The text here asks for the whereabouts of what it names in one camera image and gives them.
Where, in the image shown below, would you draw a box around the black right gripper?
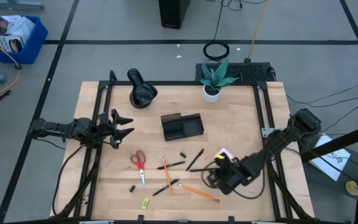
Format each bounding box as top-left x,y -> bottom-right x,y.
207,157 -> 250,187

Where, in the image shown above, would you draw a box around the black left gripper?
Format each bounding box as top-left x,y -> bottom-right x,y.
93,108 -> 135,149

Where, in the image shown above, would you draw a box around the pink sticky note pad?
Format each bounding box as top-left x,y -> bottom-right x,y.
218,147 -> 234,160

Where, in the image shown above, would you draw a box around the orange pencil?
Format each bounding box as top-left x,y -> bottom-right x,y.
162,156 -> 174,197
177,183 -> 220,201

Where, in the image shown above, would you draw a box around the red-handled scissors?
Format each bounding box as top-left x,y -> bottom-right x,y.
129,150 -> 147,190

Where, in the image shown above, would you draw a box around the black mesh desk organizer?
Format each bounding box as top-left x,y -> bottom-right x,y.
160,112 -> 205,142

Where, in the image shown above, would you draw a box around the green plant in white pot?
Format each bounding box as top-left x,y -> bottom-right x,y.
200,58 -> 239,104

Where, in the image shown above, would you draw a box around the black perforated metal case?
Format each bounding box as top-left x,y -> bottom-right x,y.
195,62 -> 276,83

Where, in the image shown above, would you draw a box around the white paper sheet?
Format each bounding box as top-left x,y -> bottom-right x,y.
308,133 -> 352,182

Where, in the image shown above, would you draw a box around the blue plastic bin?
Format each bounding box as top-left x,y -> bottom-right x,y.
0,15 -> 49,65

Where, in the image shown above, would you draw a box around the black stand beam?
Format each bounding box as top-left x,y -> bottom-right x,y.
300,120 -> 358,163

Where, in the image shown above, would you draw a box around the black computer tower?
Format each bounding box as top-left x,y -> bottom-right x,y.
158,0 -> 191,30

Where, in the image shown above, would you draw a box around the white printed cardboard box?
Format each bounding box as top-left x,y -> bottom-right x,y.
0,14 -> 35,40
0,34 -> 25,53

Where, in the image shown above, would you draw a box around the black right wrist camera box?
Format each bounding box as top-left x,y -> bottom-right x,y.
221,174 -> 244,196

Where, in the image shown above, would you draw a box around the black aluminium table frame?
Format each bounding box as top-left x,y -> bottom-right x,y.
50,70 -> 315,223

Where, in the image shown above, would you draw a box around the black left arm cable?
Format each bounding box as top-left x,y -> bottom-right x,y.
52,144 -> 85,216

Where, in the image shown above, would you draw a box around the coiled black cable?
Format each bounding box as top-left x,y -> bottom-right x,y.
203,40 -> 231,62

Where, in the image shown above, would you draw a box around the black floor cable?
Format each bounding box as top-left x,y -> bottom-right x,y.
286,79 -> 358,108

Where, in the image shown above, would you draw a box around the yellow floor extension cord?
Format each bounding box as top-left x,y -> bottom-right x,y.
0,30 -> 23,103

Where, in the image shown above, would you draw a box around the black hanging cable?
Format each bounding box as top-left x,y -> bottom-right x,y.
213,0 -> 225,43

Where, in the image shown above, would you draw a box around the yellow hanging cable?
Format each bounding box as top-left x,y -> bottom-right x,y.
244,0 -> 270,64

